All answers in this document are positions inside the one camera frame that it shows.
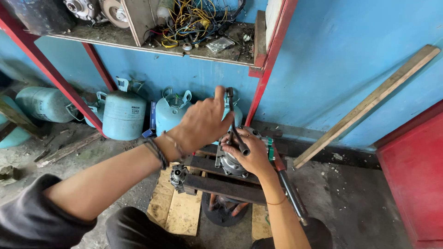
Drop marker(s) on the person's left hand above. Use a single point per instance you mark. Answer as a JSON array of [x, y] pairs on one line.
[[202, 121]]

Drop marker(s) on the person's right hand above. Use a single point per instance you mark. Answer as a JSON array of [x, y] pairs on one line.
[[254, 152]]

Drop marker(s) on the person's right fingers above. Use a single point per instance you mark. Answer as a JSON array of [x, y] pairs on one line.
[[231, 145]]

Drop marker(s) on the black socket wrench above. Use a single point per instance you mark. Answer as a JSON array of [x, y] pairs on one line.
[[231, 105]]

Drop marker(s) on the silver car air-conditioner compressor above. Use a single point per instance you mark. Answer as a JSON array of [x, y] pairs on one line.
[[230, 164]]

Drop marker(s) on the light blue refrigerant cylinder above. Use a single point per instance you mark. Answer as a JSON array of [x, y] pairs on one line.
[[14, 136], [168, 117], [94, 112], [237, 116], [43, 103], [124, 116]]

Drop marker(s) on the dark metal work stand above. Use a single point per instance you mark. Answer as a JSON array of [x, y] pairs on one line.
[[221, 186]]

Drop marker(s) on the silver compressor clutch hub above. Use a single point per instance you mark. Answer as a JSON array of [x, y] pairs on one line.
[[178, 176]]

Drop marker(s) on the small brown cardboard sheet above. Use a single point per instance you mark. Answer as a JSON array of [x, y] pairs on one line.
[[260, 223]]

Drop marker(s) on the dark blue cardboard box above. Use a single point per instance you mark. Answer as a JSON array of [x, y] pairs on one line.
[[152, 117]]

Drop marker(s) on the large brown cardboard sheet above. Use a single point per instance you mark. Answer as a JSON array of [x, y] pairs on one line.
[[178, 211]]

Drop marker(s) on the person's black trousers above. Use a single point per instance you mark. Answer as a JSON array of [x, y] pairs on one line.
[[138, 230]]

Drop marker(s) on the long wooden plank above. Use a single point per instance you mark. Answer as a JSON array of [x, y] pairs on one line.
[[367, 105]]

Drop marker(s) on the weathered wood strip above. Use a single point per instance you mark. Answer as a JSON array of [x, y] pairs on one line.
[[67, 149]]

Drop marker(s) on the red metal cabinet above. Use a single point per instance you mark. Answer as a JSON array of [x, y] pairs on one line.
[[413, 176]]

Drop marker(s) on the person's dark grey sleeve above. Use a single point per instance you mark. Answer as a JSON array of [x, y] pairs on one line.
[[38, 218]]

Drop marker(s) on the short dirty wooden board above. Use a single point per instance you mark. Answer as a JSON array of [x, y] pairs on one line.
[[19, 119]]

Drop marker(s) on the grey stone chunk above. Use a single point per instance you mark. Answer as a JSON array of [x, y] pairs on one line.
[[7, 174]]

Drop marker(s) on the red frame shelf with parts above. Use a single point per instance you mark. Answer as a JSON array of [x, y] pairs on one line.
[[138, 34]]

